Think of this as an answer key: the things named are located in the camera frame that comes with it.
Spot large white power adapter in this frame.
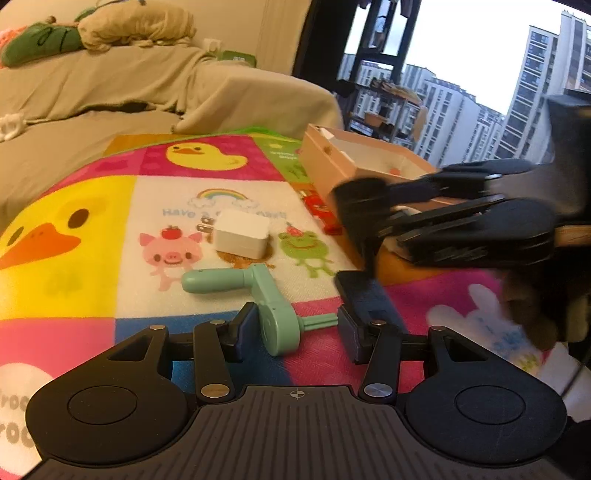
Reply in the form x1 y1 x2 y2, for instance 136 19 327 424
196 209 271 259

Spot green plush toy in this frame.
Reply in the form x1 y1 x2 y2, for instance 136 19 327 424
0 21 86 69

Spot beige pillow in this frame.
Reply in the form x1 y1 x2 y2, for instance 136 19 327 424
76 4 197 51

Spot black rectangular block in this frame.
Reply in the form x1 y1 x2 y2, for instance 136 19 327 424
335 271 409 335

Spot red printed lighter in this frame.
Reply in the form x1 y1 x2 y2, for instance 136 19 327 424
299 182 343 236

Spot person's right hand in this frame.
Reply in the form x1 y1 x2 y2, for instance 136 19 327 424
501 268 591 354

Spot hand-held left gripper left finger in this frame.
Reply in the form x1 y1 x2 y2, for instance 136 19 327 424
111 302 259 402

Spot colourful printed play mat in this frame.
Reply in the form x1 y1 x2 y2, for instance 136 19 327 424
0 124 591 480

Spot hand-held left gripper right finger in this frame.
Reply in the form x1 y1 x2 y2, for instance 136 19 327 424
337 307 481 404

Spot metal balcony rack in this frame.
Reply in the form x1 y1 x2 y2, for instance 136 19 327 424
342 76 430 148

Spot teal hand crank tool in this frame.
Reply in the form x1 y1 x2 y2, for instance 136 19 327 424
181 265 340 357

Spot white fluffy toy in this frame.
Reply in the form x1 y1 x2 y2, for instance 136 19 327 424
0 114 26 141

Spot green box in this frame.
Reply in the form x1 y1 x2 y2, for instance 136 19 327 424
217 50 257 65

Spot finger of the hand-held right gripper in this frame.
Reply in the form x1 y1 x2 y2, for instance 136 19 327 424
392 198 557 268
332 159 536 278

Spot beige covered sofa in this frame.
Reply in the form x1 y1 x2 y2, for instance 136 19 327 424
0 39 345 232

